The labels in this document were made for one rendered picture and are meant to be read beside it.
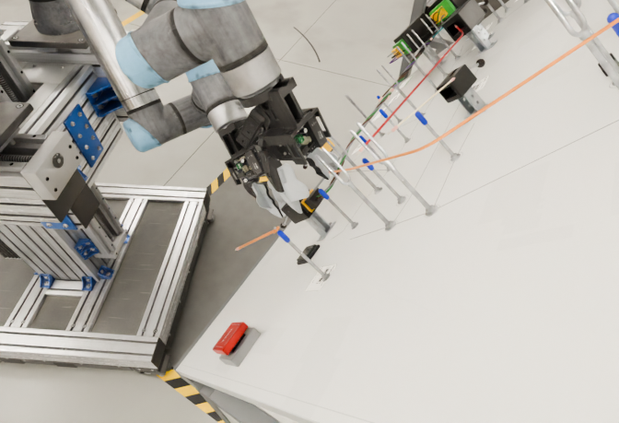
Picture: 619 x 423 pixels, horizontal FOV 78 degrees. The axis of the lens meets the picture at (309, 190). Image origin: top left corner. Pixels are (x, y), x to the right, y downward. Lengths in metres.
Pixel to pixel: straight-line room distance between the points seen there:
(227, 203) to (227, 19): 1.78
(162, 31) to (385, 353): 0.45
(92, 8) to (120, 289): 1.23
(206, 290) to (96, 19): 1.37
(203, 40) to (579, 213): 0.43
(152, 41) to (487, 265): 0.46
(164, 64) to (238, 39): 0.11
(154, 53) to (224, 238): 1.61
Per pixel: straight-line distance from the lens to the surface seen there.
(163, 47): 0.55
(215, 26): 0.51
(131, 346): 1.69
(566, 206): 0.36
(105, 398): 1.92
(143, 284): 1.81
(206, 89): 0.81
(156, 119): 0.87
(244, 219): 2.14
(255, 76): 0.52
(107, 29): 0.88
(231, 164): 0.78
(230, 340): 0.60
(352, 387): 0.37
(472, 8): 0.97
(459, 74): 0.64
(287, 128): 0.55
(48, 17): 1.37
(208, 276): 1.98
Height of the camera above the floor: 1.69
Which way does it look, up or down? 49 degrees down
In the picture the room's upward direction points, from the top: straight up
